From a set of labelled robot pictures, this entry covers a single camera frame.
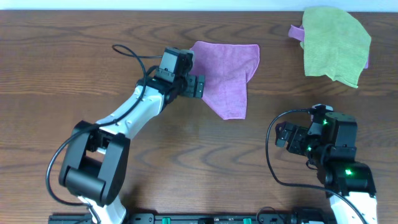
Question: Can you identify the purple microfiber cloth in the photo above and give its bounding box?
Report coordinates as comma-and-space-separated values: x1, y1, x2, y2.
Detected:
191, 41, 260, 119

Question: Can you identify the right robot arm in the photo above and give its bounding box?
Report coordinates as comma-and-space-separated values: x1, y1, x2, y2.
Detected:
269, 105, 378, 223

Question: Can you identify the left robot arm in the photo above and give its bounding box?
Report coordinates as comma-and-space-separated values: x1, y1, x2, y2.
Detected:
58, 47, 205, 223

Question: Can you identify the green microfiber cloth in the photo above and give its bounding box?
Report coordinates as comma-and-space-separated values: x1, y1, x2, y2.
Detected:
300, 6, 371, 88

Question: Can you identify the right black cable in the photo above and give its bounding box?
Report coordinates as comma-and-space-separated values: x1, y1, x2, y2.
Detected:
264, 108, 369, 224

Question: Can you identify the black cable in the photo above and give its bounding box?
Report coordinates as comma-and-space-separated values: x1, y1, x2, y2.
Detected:
264, 108, 369, 224
45, 44, 164, 208

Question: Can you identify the left black cable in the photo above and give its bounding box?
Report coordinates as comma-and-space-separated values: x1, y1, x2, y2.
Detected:
45, 44, 164, 208

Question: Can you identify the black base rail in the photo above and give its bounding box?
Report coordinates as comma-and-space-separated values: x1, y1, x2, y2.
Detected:
48, 207, 336, 224

